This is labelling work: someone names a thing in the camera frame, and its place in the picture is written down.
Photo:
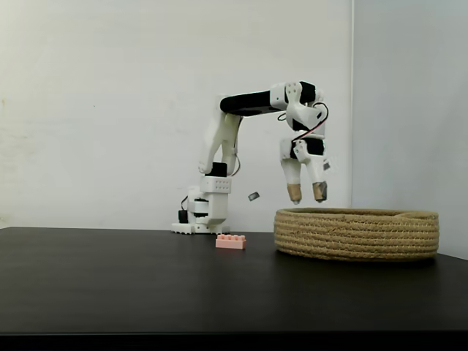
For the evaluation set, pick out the pink lego block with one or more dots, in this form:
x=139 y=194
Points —
x=230 y=244

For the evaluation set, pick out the small dark grey object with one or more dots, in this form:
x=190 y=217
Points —
x=253 y=196

